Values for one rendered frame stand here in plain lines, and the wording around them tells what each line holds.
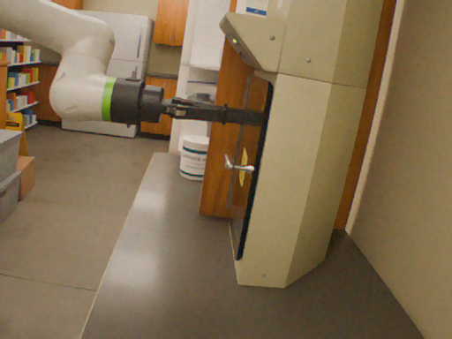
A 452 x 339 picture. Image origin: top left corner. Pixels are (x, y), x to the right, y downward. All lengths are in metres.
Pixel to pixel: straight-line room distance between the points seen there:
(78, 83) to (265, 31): 0.37
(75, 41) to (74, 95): 0.12
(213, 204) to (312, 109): 0.54
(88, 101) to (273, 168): 0.39
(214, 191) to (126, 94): 0.53
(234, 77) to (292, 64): 0.38
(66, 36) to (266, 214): 0.55
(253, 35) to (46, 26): 0.41
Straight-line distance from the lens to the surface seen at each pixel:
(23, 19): 0.82
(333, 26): 0.78
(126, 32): 5.72
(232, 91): 1.12
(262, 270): 0.88
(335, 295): 0.95
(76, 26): 0.83
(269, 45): 0.75
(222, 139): 1.14
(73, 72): 0.79
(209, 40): 2.14
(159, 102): 0.76
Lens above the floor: 1.43
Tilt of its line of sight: 17 degrees down
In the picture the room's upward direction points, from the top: 9 degrees clockwise
